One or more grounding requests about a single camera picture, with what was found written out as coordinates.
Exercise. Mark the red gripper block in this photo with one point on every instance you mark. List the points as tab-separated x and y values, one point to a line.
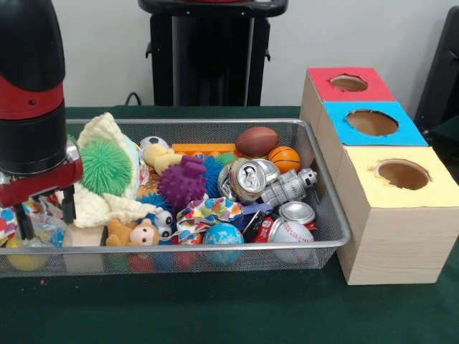
43	182

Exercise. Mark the clear plastic ball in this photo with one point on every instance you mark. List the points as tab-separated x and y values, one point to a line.
54	233

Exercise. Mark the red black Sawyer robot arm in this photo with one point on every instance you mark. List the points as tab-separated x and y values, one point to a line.
28	71

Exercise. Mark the silver mesh bin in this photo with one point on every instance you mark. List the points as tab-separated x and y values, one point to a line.
324	215

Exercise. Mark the wooden box with three holes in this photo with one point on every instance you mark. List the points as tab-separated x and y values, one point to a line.
394	243

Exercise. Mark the cream knitted cloth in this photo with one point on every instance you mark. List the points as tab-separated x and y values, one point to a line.
89	208

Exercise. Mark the green spiky rubber ball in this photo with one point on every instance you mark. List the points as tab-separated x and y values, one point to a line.
104	168

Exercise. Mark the brown plush monkey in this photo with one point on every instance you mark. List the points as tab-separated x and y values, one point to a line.
140	234

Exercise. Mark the black white soccer ball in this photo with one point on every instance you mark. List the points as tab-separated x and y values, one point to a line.
154	142

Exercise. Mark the purple spiky ball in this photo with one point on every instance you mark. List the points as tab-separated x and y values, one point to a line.
183	182

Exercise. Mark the blue globe ball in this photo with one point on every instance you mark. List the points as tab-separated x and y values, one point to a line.
223	236

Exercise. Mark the dark green table cloth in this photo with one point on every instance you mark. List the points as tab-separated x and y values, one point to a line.
215	311

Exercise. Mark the brown toy football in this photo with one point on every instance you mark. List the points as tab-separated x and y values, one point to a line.
257	140

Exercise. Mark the silver robot toy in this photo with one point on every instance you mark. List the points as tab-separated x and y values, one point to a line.
287	186

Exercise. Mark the orange toy basketball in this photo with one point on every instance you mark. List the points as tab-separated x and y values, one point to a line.
284	158

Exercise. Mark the white baseball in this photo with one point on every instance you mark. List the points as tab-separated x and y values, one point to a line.
292	233

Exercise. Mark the small green covered table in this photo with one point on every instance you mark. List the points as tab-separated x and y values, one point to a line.
448	132

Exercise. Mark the black floor stand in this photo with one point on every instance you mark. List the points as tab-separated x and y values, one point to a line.
441	71

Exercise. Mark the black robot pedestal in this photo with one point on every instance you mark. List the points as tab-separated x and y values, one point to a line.
215	53

